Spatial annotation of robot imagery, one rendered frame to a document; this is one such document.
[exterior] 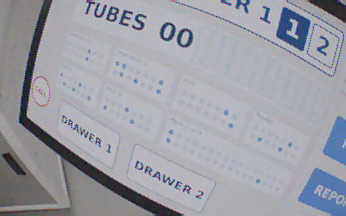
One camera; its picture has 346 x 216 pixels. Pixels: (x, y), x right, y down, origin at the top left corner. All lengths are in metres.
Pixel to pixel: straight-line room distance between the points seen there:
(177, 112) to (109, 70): 0.08
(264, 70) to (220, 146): 0.09
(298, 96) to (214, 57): 0.09
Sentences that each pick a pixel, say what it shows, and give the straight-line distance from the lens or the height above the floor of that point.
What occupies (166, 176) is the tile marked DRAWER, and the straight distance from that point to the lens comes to 0.43.
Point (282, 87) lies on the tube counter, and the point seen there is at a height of 1.11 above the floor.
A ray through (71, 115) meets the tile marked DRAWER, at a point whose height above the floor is 1.01.
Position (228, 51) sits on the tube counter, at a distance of 0.38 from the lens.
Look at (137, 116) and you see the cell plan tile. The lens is 0.43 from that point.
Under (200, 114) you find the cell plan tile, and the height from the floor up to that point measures 1.06.
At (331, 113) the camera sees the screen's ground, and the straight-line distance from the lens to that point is 0.37.
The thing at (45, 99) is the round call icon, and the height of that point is 1.01.
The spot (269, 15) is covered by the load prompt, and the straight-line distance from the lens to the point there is 0.37.
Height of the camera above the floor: 1.40
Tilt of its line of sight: 58 degrees down
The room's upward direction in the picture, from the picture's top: 4 degrees counter-clockwise
